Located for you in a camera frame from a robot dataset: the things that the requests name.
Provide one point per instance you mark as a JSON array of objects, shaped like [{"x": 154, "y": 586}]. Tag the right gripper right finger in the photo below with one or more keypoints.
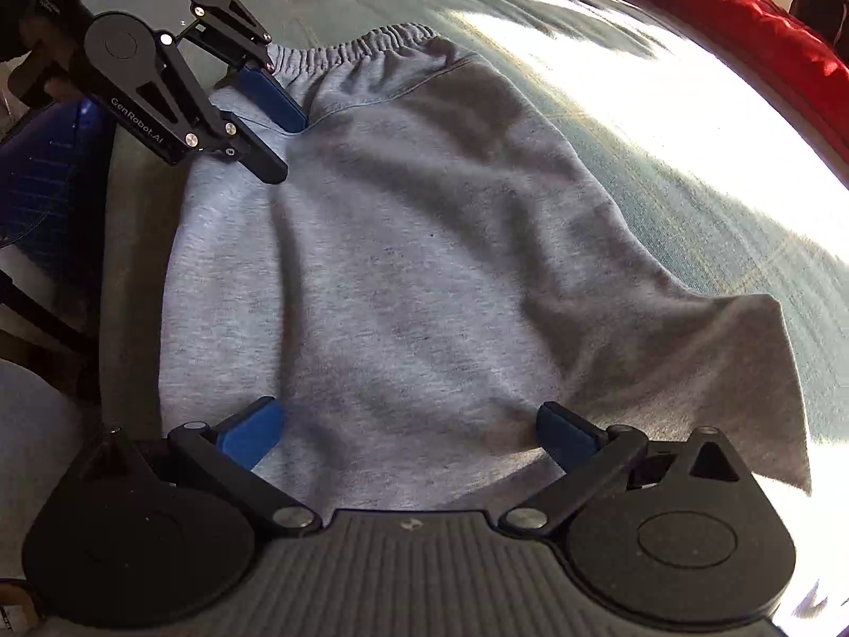
[{"x": 591, "y": 459}]

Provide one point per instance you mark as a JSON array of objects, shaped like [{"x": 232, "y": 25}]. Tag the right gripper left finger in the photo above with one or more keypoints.
[{"x": 221, "y": 459}]

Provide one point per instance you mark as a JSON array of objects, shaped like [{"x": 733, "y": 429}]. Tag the red duvet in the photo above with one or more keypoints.
[{"x": 795, "y": 61}]

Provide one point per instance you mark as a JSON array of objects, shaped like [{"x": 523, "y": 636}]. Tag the grey sweatpants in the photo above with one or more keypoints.
[{"x": 438, "y": 264}]

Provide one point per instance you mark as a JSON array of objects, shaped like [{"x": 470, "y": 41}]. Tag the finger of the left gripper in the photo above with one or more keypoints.
[
  {"x": 259, "y": 85},
  {"x": 244, "y": 146}
]

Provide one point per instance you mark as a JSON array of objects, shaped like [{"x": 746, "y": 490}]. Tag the green plaid bed blanket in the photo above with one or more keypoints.
[{"x": 726, "y": 193}]

